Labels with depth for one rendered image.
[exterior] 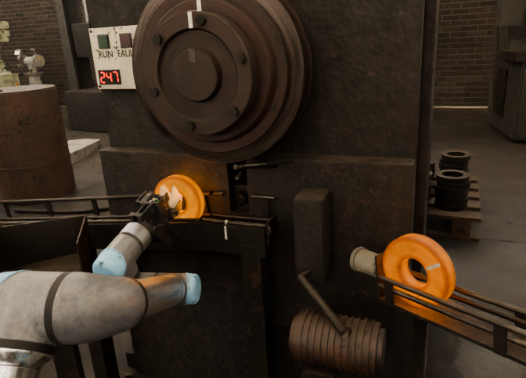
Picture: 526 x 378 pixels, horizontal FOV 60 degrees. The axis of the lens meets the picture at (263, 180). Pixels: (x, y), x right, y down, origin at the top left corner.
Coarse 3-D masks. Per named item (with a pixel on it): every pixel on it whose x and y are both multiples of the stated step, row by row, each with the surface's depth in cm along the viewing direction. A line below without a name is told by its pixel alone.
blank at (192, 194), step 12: (168, 180) 131; (180, 180) 130; (192, 180) 132; (156, 192) 134; (180, 192) 131; (192, 192) 130; (192, 204) 131; (204, 204) 133; (180, 216) 133; (192, 216) 132
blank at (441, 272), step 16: (400, 240) 96; (416, 240) 93; (432, 240) 93; (384, 256) 100; (400, 256) 97; (416, 256) 94; (432, 256) 91; (448, 256) 91; (384, 272) 102; (400, 272) 98; (432, 272) 92; (448, 272) 89; (400, 288) 99; (432, 288) 92; (448, 288) 90; (416, 304) 96
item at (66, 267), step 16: (32, 224) 131; (48, 224) 132; (64, 224) 133; (80, 224) 134; (0, 240) 130; (16, 240) 131; (32, 240) 132; (48, 240) 133; (64, 240) 134; (80, 240) 120; (0, 256) 131; (16, 256) 132; (32, 256) 133; (48, 256) 135; (64, 256) 136; (80, 256) 117; (0, 272) 131; (64, 352) 131; (64, 368) 132; (80, 368) 136
